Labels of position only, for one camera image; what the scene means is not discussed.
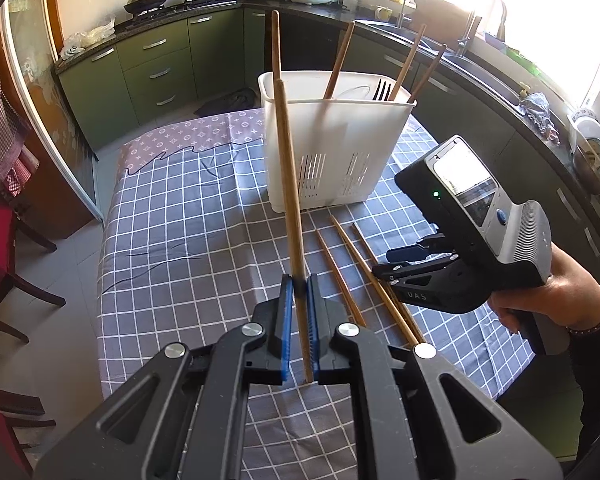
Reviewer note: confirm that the gas stove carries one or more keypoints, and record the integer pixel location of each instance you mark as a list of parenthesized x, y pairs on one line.
[(190, 7)]

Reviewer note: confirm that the tall steel faucet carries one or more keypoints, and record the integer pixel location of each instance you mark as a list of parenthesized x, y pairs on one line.
[(480, 25)]

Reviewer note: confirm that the kitchen window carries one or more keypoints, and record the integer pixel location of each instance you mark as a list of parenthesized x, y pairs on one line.
[(545, 10)]

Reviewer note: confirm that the white plastic utensil holder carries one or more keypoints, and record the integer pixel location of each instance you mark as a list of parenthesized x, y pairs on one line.
[(340, 155)]

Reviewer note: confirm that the dark wooden chair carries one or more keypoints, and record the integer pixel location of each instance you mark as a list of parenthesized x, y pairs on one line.
[(5, 430)]

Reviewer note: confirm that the black plastic fork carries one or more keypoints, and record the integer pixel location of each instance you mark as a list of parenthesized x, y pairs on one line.
[(381, 91)]

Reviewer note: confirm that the person's right hand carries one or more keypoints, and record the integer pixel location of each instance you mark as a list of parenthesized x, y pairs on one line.
[(570, 295)]

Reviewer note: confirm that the grey checked tablecloth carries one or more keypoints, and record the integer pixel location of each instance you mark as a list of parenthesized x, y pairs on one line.
[(190, 240)]

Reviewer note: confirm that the sliding door frame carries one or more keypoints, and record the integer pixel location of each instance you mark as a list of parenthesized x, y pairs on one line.
[(45, 125)]

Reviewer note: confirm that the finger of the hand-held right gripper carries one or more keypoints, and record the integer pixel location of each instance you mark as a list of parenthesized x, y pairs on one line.
[(410, 271), (420, 251)]

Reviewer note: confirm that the brown cutting board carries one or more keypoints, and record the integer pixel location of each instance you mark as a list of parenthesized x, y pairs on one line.
[(442, 12)]

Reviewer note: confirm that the wooden chair with red cushion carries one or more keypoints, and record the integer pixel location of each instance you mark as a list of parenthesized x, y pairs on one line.
[(5, 250)]

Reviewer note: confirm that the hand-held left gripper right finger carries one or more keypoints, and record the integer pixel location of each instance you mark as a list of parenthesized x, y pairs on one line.
[(314, 330)]

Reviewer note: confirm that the crumpled grey rag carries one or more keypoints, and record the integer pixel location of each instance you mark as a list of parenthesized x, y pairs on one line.
[(540, 117)]

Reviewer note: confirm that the green lower kitchen cabinets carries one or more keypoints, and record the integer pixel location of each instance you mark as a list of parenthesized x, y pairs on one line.
[(145, 75)]

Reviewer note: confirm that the light wooden chopstick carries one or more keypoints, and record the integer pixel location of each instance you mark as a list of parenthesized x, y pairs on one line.
[(276, 45), (290, 210)]

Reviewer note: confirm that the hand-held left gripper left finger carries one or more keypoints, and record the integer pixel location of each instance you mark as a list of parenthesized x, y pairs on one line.
[(286, 330)]

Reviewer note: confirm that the white plastic bag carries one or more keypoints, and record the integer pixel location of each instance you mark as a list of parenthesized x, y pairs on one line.
[(87, 37)]

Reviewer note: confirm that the dish rack with plates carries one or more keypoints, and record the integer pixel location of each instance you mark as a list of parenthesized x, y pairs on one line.
[(590, 155)]

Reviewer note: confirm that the black kitchen countertop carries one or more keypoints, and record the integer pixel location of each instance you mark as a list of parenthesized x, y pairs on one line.
[(300, 10)]

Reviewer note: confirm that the small clear container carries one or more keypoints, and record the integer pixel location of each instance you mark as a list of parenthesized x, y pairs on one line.
[(350, 4)]

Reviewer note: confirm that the steel double sink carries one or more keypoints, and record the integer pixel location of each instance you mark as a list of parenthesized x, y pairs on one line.
[(480, 75)]

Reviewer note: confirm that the clear plastic spoon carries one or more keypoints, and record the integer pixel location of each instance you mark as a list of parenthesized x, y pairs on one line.
[(354, 89)]

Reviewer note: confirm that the purple printed cloth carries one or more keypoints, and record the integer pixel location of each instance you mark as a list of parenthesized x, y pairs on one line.
[(195, 132)]

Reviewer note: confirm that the small steel faucet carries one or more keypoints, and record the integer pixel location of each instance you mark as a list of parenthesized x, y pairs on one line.
[(402, 2)]

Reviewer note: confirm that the red checked apron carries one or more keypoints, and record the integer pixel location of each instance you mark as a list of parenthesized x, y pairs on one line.
[(0, 125)]

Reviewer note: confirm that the black wok with lid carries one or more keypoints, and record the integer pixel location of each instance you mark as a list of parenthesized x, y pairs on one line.
[(146, 1)]

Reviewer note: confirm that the pale mug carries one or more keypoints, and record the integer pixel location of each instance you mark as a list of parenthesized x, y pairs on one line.
[(382, 13)]

